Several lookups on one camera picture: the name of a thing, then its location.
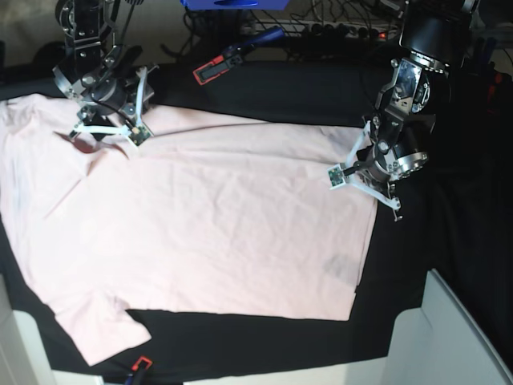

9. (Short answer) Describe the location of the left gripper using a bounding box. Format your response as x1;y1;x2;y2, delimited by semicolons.
345;120;429;221

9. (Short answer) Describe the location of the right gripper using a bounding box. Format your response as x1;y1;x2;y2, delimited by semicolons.
53;64;160;147

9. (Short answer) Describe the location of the pink T-shirt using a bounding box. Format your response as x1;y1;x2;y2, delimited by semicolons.
1;95;377;365

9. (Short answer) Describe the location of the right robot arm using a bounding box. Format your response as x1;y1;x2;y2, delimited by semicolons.
53;0;157;147

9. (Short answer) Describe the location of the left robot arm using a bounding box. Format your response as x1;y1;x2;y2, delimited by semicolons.
329;1;479;221

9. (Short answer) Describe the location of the black table cloth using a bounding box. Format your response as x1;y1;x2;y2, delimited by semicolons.
1;62;512;384

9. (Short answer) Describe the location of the blue plastic box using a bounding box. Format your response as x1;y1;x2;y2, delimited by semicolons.
180;0;289;10

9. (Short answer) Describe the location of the white power strip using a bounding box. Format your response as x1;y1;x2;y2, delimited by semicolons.
240;19;400;42

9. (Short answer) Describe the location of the blue handled clamp, red jaw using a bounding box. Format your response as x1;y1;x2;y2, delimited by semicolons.
192;26;285;86

